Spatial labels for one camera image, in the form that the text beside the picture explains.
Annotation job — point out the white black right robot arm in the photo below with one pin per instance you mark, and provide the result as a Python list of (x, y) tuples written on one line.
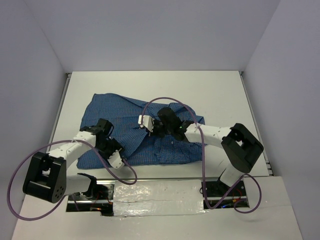
[(240, 146)]

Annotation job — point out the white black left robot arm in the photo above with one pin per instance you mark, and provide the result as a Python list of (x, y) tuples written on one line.
[(47, 176)]

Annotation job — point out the blue checked long sleeve shirt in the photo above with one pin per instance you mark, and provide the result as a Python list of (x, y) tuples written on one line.
[(139, 147)]

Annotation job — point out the silver tape patch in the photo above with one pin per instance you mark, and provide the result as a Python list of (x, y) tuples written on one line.
[(158, 198)]

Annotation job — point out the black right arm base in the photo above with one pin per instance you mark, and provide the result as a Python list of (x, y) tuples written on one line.
[(215, 190)]

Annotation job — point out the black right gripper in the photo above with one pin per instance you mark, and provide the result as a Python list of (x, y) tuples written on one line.
[(154, 133)]

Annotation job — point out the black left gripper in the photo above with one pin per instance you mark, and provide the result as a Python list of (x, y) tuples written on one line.
[(116, 146)]

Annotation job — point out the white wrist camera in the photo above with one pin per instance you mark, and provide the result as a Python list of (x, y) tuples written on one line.
[(147, 122), (115, 160)]

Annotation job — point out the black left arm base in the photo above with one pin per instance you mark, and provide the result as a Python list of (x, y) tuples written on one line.
[(100, 200)]

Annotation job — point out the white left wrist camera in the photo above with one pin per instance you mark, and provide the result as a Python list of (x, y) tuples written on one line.
[(115, 160)]

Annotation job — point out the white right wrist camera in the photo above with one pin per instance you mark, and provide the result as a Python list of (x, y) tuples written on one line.
[(147, 122)]

